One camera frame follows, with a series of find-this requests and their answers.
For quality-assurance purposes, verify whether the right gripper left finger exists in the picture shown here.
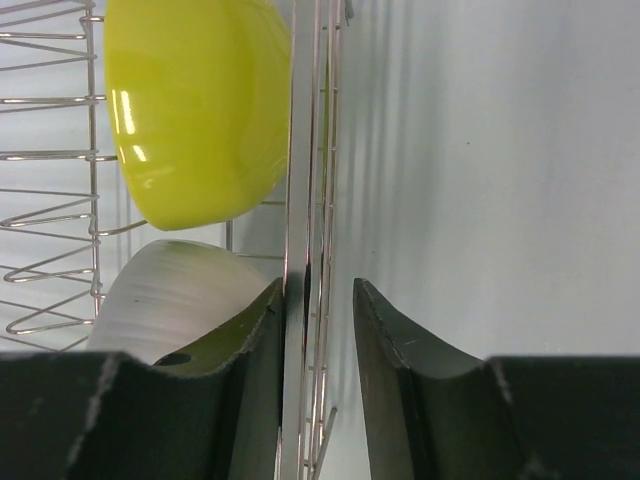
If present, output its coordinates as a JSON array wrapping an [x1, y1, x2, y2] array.
[[1, 280, 283, 479]]

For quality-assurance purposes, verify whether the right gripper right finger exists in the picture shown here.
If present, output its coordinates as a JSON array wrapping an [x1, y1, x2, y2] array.
[[353, 278, 639, 479]]

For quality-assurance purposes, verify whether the metal wire dish rack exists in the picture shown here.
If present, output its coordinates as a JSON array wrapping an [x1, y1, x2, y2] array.
[[1, 1, 350, 479]]

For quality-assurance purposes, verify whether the lime green bowl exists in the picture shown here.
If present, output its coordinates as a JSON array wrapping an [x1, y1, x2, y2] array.
[[104, 1, 291, 231]]

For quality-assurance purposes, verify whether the white bowl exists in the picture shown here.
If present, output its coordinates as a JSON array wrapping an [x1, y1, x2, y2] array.
[[86, 239, 270, 365]]

